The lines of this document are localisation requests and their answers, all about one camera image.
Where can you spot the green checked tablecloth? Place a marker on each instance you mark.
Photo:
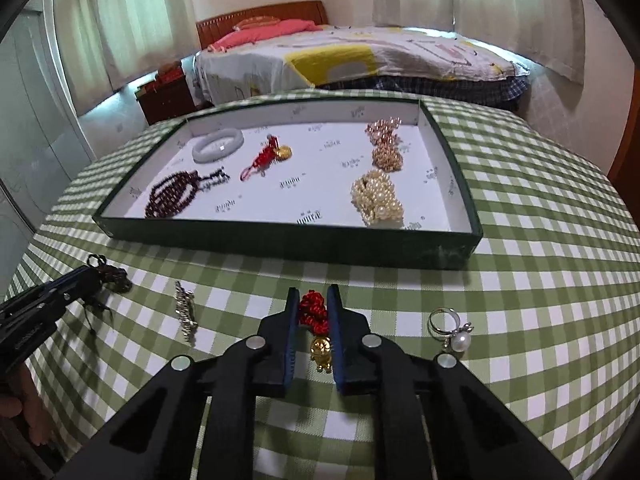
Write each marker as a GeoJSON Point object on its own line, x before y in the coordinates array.
{"type": "Point", "coordinates": [525, 260]}

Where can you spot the green tray with white lining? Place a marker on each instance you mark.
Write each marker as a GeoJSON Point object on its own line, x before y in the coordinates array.
{"type": "Point", "coordinates": [320, 190]}

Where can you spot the silver brooch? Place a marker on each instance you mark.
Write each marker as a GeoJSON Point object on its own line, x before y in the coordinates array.
{"type": "Point", "coordinates": [184, 310]}

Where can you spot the pink pillow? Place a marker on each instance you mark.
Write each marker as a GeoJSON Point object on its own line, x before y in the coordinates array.
{"type": "Point", "coordinates": [272, 31]}

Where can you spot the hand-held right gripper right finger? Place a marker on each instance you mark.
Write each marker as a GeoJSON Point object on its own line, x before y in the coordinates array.
{"type": "Point", "coordinates": [339, 345]}

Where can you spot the blue plaid bed skirt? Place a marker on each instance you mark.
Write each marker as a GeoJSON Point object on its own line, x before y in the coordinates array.
{"type": "Point", "coordinates": [490, 91]}

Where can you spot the white jade bangle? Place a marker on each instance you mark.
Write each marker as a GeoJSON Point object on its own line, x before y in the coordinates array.
{"type": "Point", "coordinates": [202, 149]}

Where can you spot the person's left hand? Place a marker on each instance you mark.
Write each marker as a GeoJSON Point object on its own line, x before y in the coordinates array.
{"type": "Point", "coordinates": [30, 410]}

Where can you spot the red knot gold figurine charm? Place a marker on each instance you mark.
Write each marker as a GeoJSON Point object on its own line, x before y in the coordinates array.
{"type": "Point", "coordinates": [314, 310]}

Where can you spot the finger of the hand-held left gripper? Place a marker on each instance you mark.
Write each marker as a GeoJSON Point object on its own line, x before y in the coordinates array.
{"type": "Point", "coordinates": [70, 280]}
{"type": "Point", "coordinates": [45, 310]}

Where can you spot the red knot gold ball charm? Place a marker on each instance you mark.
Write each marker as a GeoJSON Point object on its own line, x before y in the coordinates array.
{"type": "Point", "coordinates": [267, 155]}

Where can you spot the wooden bed headboard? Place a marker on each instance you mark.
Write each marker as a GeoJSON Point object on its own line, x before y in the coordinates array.
{"type": "Point", "coordinates": [220, 22]}

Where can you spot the brown wooden door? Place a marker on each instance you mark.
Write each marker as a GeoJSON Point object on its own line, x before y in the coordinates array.
{"type": "Point", "coordinates": [627, 150]}

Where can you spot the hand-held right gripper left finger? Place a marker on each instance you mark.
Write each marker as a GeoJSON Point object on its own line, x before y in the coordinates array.
{"type": "Point", "coordinates": [289, 345]}

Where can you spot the dark wooden nightstand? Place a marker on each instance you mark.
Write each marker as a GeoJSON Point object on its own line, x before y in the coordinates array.
{"type": "Point", "coordinates": [167, 102]}

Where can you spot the red box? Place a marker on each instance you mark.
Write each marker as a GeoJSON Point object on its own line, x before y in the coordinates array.
{"type": "Point", "coordinates": [170, 77]}

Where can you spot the wide white curtain panel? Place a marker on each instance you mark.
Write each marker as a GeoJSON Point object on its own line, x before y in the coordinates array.
{"type": "Point", "coordinates": [150, 10]}
{"type": "Point", "coordinates": [520, 10]}

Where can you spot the bed with patterned sheet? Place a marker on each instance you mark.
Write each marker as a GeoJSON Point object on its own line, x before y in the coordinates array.
{"type": "Point", "coordinates": [350, 55]}

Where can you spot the glass sliding wardrobe door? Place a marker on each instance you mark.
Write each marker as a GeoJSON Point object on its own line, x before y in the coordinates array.
{"type": "Point", "coordinates": [35, 135]}

